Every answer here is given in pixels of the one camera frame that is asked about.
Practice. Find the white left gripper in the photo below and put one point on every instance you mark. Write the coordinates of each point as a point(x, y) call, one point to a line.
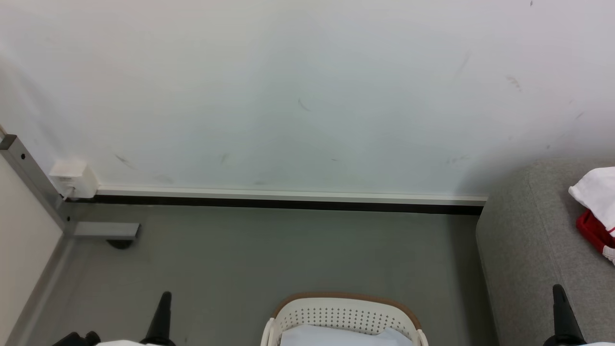
point(120, 343)

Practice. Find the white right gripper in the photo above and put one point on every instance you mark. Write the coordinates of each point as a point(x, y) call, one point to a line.
point(584, 344)

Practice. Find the red garment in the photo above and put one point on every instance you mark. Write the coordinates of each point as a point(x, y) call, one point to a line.
point(598, 197)

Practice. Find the grey fabric sofa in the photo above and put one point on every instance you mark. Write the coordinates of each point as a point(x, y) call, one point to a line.
point(533, 250)

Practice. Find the beige partition panel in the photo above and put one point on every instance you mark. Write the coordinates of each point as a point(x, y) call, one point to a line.
point(24, 250)

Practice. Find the white and black baseboard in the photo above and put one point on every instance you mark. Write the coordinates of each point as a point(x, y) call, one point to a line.
point(288, 201)

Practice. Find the pale blue cloth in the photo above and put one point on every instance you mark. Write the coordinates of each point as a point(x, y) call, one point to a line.
point(336, 336)

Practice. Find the white perforated laundry basket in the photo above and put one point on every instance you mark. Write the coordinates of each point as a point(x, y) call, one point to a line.
point(341, 310)

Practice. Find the grey metal table leg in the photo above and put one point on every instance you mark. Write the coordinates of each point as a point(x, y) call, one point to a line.
point(33, 185)

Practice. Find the black round frame foot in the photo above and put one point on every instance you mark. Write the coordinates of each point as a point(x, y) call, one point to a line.
point(120, 243)

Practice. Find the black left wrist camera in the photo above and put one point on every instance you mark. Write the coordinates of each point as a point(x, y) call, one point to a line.
point(77, 339)

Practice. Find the white wall socket box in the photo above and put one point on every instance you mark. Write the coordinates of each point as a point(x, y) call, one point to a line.
point(74, 179)

